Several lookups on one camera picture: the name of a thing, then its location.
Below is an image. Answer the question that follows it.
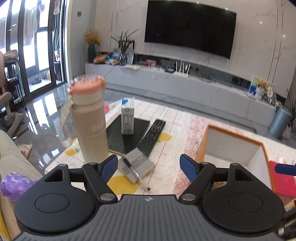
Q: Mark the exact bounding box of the floor plant by trash can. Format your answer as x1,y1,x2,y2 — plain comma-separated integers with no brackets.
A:
287,89,296,128

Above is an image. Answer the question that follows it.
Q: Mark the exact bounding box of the small milk carton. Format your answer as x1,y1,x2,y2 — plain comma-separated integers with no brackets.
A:
121,97,134,135

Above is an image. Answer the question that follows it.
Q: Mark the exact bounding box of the red transparent toy box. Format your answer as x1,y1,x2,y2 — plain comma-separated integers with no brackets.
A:
269,161,295,197

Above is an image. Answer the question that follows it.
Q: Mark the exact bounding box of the green plant in glass vase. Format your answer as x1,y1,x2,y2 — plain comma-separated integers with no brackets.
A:
111,29,138,65

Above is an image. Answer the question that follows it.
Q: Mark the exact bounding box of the marble tv console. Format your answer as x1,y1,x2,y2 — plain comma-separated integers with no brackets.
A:
85,63,275,126

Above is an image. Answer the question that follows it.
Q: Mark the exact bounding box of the purple plastic bag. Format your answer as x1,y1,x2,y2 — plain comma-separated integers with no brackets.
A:
1,173,38,201

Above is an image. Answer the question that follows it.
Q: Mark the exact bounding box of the teddy bear figure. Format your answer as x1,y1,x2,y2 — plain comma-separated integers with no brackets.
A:
255,78,266,99

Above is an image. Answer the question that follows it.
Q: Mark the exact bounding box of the black pen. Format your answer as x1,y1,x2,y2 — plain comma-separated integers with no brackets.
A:
123,157,151,191

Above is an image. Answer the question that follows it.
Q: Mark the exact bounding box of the white wifi router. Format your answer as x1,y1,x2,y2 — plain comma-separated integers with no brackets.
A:
173,61,191,78

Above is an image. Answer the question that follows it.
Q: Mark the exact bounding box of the pink beige water bottle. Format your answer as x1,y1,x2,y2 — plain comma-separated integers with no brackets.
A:
58,74,109,163

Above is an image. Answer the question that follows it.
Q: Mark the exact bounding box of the black remote control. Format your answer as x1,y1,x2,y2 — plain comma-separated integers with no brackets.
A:
137,119,166,158

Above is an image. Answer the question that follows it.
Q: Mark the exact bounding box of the black wall television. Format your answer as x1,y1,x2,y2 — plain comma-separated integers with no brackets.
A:
144,1,237,59

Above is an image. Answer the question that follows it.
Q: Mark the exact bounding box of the blue metal trash can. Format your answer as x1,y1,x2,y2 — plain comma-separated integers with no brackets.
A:
268,106,292,138

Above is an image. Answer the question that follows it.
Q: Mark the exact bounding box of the yellow dried flower vase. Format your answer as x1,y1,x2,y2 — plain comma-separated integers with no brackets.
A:
83,29,100,63

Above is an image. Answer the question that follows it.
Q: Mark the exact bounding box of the grey small box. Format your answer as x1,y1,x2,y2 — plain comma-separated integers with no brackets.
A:
118,148,155,184

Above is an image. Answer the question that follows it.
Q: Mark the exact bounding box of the orange white cardboard box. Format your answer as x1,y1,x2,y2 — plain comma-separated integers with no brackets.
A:
195,125,275,191

